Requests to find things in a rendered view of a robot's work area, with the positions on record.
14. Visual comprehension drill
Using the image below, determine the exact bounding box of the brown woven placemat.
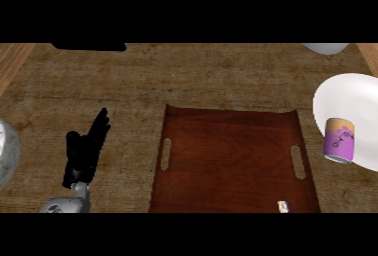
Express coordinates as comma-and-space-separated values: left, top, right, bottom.
0, 42, 378, 214

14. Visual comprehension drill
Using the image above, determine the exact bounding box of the purple and orange can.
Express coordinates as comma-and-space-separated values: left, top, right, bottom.
322, 117, 357, 165

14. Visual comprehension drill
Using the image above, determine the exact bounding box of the dark brown wooden tray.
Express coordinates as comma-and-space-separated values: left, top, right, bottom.
148, 103, 322, 214

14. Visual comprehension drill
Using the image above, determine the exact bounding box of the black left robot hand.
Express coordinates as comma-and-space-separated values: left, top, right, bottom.
61, 107, 112, 190

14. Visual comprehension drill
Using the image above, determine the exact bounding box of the black appliance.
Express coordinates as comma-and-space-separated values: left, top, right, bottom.
50, 42, 129, 52

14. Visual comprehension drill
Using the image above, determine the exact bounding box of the white plate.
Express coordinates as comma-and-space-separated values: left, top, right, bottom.
312, 73, 378, 173

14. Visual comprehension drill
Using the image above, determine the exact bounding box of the pale grey bowl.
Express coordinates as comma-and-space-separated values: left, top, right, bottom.
300, 42, 351, 56

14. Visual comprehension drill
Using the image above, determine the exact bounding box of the white marbled round object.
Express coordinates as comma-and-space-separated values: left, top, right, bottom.
0, 119, 22, 191

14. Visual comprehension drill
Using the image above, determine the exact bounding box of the small pale object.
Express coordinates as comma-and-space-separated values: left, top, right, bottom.
276, 200, 291, 214

